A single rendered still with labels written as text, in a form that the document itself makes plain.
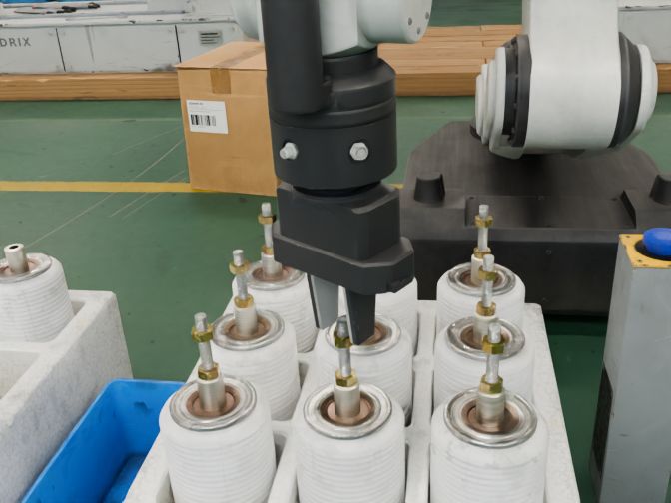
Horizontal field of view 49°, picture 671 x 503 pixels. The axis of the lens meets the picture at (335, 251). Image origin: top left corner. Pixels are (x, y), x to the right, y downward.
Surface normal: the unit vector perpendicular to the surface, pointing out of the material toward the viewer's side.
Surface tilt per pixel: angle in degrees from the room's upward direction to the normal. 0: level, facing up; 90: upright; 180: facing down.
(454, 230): 46
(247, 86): 90
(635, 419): 90
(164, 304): 0
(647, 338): 90
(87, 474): 88
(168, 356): 0
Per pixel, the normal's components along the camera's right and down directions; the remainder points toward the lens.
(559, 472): -0.05, -0.90
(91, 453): 0.98, 0.00
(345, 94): 0.24, 0.42
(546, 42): -0.14, -0.29
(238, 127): -0.37, 0.43
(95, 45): -0.15, 0.44
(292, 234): -0.66, 0.37
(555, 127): -0.12, 0.75
